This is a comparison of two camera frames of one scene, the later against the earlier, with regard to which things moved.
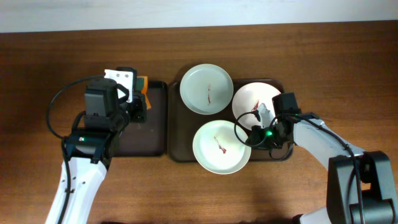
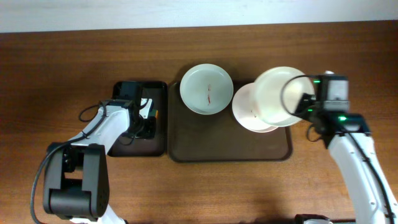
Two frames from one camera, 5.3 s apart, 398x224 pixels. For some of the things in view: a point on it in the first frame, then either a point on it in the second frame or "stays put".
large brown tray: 183,122 stays put
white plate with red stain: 249,98 stays put
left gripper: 140,109 to 147,127
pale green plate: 206,89 stays put
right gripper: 258,134 to 304,104
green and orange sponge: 142,84 to 153,112
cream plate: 217,149 to 276,93
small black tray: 148,139 stays put
